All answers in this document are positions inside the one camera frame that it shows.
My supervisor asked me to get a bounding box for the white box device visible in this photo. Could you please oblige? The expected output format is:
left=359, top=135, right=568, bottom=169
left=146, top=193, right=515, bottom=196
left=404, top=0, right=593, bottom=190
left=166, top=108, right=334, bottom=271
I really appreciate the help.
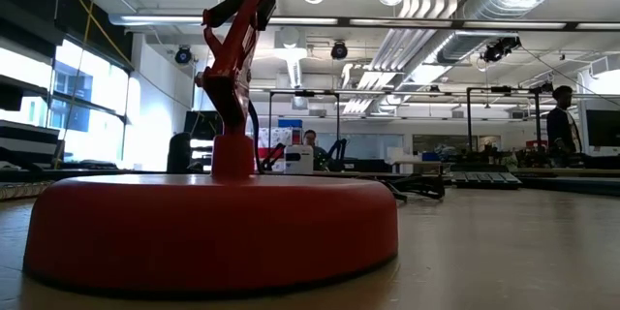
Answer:
left=284, top=143, right=315, bottom=175

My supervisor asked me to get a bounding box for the keyboard on far table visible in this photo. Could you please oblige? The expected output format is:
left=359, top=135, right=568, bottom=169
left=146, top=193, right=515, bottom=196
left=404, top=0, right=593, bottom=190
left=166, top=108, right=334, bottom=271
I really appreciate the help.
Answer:
left=448, top=170, right=523, bottom=191

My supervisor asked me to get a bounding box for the black lamp power cord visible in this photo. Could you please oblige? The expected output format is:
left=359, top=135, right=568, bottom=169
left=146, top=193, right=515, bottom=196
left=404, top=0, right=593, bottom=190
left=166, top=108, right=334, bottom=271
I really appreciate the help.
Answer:
left=245, top=100, right=447, bottom=203

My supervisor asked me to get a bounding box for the yellow cable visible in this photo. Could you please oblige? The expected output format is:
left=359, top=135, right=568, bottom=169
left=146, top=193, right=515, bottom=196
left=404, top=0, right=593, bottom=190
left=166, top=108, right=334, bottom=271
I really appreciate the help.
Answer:
left=51, top=0, right=102, bottom=171

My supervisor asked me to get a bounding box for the dark side desk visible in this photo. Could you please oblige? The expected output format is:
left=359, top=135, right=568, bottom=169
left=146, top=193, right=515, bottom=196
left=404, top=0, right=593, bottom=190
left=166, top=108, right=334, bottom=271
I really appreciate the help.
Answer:
left=0, top=73, right=67, bottom=171

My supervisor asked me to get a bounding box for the black background rig frame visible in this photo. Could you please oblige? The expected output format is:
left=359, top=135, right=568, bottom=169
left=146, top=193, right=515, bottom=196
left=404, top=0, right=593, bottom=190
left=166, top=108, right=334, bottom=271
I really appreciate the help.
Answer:
left=465, top=84, right=556, bottom=166
left=268, top=89, right=340, bottom=173

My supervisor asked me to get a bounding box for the red desk lamp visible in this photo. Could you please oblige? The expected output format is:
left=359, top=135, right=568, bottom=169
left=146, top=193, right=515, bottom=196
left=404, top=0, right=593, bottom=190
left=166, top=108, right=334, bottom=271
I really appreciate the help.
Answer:
left=22, top=0, right=400, bottom=297

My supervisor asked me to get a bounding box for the black monitor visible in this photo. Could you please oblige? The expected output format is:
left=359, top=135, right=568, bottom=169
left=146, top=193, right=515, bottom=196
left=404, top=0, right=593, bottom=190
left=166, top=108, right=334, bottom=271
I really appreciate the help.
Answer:
left=583, top=108, right=620, bottom=157

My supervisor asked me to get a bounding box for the long ceiling light bar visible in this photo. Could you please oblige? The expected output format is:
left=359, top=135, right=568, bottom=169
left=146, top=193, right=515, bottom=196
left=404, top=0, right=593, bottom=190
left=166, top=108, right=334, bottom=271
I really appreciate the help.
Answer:
left=108, top=13, right=620, bottom=30

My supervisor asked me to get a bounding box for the black office chair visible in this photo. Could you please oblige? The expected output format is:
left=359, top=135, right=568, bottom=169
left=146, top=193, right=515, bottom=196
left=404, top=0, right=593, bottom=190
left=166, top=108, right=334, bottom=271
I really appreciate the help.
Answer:
left=166, top=130, right=195, bottom=172

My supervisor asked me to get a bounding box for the person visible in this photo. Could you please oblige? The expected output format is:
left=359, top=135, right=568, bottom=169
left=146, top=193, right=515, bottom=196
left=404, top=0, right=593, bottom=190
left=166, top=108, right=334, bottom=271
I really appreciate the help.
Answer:
left=302, top=128, right=330, bottom=172
left=545, top=84, right=583, bottom=156

